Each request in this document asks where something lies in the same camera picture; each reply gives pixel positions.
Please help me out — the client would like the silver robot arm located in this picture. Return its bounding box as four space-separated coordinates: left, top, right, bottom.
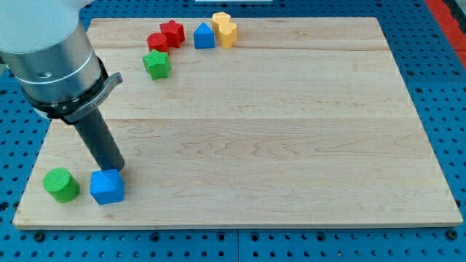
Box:
1 0 101 103

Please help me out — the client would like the wooden board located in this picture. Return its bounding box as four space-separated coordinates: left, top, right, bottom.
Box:
13 17 463 230

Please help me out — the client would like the yellow heart block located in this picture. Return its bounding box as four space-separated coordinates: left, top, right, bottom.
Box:
218 22 237 49

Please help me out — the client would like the blue house-shaped block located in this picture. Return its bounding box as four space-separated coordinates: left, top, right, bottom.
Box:
193 23 216 49

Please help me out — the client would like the green star block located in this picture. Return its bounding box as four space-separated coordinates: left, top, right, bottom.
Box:
142 49 171 81

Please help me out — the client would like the yellow hexagon block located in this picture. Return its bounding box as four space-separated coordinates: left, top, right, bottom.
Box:
211 12 231 36

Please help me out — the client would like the red star block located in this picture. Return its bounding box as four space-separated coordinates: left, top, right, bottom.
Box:
159 20 185 48

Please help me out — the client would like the red cylinder block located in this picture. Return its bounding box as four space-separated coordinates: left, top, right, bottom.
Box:
146 33 170 54

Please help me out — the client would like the blue cube block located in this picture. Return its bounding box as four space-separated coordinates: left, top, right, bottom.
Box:
90 169 125 205

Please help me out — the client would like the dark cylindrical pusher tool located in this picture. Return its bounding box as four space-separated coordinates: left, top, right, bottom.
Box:
74 109 125 170

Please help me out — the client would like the metal clamp flange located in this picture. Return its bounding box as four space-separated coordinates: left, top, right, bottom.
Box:
22 58 123 124

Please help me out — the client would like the green cylinder block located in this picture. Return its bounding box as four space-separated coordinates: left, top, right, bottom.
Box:
42 167 80 203

